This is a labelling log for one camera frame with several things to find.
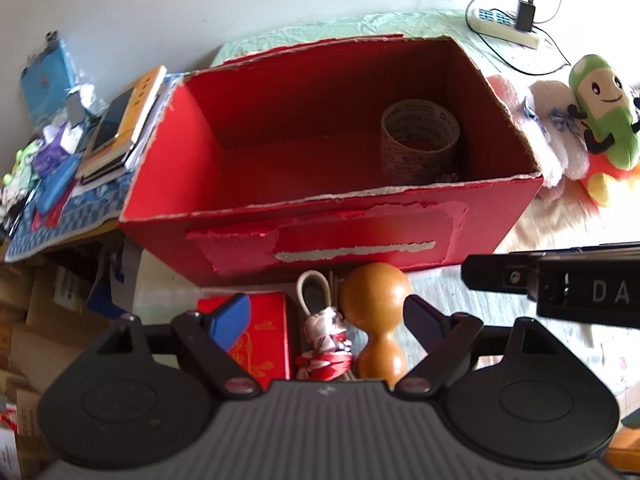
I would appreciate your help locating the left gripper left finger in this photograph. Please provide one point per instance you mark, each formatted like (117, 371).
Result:
(204, 341)

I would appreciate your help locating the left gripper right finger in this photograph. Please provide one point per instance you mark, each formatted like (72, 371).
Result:
(448, 341)

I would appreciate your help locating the small red gift box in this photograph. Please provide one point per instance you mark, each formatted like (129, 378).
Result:
(264, 349)

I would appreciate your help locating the brown wooden gourd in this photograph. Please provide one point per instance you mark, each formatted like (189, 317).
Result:
(372, 299)

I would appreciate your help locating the beige strap bundle red wrap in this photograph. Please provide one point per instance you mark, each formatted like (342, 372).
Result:
(329, 354)

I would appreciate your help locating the printed packing tape roll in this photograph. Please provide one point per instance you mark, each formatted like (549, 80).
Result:
(419, 141)

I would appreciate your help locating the pink white plush toy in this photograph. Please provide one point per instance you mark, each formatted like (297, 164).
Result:
(557, 140)

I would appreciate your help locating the blue checkered cloth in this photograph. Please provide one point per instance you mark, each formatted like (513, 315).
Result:
(86, 207)

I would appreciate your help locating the green smiling plush toy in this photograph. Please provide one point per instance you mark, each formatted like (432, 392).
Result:
(603, 108)

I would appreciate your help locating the large red cardboard box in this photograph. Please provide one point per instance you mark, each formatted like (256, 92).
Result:
(268, 166)

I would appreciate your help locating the blue pencil case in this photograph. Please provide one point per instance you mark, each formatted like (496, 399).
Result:
(57, 184)

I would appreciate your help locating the green printed bed sheet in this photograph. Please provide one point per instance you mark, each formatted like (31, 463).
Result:
(491, 55)

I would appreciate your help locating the black smartphone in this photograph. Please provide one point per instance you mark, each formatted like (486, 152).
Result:
(110, 121)

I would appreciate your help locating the white power strip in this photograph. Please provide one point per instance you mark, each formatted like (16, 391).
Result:
(495, 24)

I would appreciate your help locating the black charger adapter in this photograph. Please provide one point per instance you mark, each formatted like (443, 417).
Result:
(524, 20)

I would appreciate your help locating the blue plastic bag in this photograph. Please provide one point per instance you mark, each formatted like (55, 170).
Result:
(48, 78)

